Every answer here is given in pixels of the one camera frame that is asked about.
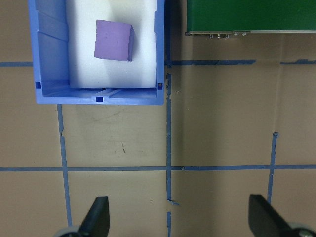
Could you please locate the white foam pad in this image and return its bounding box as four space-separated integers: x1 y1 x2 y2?
65 0 158 89

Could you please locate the blue plastic storage bin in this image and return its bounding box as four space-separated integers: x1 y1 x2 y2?
27 0 165 106

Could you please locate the purple foam cube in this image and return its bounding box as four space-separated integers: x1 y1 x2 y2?
94 19 135 62

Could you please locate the green conveyor belt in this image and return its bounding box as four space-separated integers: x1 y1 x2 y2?
185 0 316 39

